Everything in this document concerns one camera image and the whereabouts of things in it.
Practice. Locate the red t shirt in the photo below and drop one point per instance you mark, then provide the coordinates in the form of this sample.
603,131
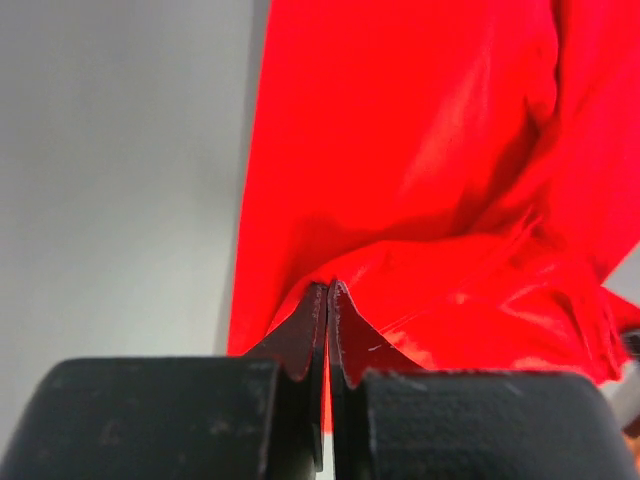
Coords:
469,170

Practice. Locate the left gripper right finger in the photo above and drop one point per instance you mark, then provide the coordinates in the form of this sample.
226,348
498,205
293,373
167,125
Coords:
394,420

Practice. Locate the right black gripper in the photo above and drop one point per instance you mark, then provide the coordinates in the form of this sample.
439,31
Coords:
623,395

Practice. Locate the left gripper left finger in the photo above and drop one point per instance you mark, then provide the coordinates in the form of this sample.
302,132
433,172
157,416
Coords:
255,416

